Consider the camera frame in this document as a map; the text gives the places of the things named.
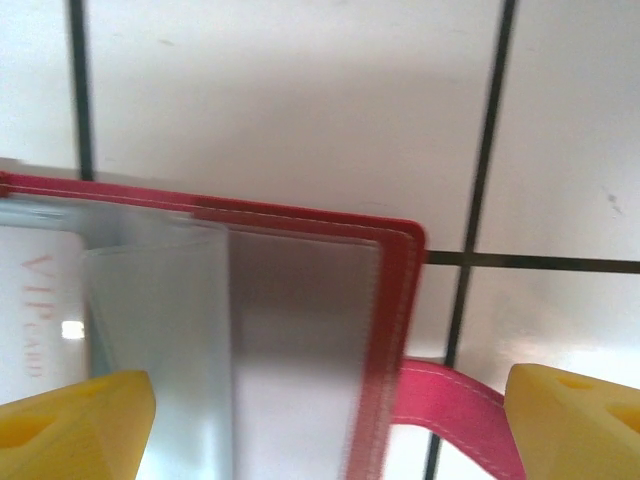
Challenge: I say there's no red card holder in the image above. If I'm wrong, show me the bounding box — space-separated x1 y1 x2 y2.
0 169 527 480

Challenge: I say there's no white VIP card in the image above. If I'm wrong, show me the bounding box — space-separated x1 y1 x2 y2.
0 227 95 401

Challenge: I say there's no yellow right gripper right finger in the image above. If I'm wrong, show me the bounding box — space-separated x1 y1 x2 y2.
503 362 640 480

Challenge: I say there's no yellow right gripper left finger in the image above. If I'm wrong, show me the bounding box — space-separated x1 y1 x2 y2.
0 368 157 480

